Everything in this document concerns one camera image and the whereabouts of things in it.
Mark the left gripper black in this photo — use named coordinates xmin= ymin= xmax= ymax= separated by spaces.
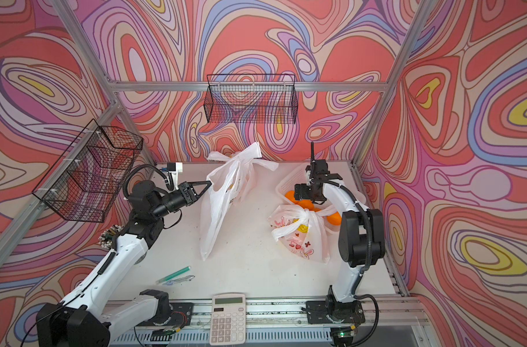
xmin=150 ymin=183 xmax=211 ymax=223

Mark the white plastic fruit basket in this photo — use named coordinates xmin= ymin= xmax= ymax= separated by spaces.
xmin=275 ymin=163 xmax=355 ymax=235

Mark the printed white plastic bag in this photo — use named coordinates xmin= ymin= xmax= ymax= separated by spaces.
xmin=268 ymin=204 xmax=337 ymax=264

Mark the clear plastic bag bottom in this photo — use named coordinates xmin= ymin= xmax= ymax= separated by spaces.
xmin=199 ymin=161 xmax=243 ymax=261

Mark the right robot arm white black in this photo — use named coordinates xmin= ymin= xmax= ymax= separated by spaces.
xmin=295 ymin=158 xmax=386 ymax=318

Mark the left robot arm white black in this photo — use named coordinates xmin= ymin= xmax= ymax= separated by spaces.
xmin=36 ymin=181 xmax=211 ymax=346

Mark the orange fruit right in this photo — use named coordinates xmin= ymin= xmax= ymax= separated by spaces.
xmin=285 ymin=190 xmax=297 ymax=204

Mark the orange fruit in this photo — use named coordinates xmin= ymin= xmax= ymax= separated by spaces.
xmin=326 ymin=213 xmax=342 ymax=226
xmin=285 ymin=190 xmax=297 ymax=204

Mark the orange fruit bottom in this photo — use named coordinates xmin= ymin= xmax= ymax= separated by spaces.
xmin=326 ymin=213 xmax=342 ymax=226

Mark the green pen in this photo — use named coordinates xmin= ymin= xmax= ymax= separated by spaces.
xmin=156 ymin=266 xmax=191 ymax=284

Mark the cup of pens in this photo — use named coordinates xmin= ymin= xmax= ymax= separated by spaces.
xmin=98 ymin=225 xmax=123 ymax=250

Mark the white desk calculator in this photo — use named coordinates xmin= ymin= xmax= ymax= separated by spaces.
xmin=209 ymin=293 xmax=247 ymax=346

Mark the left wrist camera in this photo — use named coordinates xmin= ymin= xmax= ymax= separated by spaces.
xmin=166 ymin=162 xmax=183 ymax=190

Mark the black wire basket left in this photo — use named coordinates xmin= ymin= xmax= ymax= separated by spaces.
xmin=32 ymin=120 xmax=144 ymax=223

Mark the black wire basket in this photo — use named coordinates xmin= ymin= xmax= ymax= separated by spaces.
xmin=32 ymin=120 xmax=144 ymax=223
xmin=204 ymin=73 xmax=298 ymax=125

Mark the black wire basket back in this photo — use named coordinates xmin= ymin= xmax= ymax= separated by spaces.
xmin=204 ymin=73 xmax=298 ymax=125

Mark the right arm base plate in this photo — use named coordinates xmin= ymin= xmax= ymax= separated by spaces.
xmin=301 ymin=300 xmax=366 ymax=326

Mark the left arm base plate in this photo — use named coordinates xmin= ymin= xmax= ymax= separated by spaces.
xmin=137 ymin=302 xmax=194 ymax=328

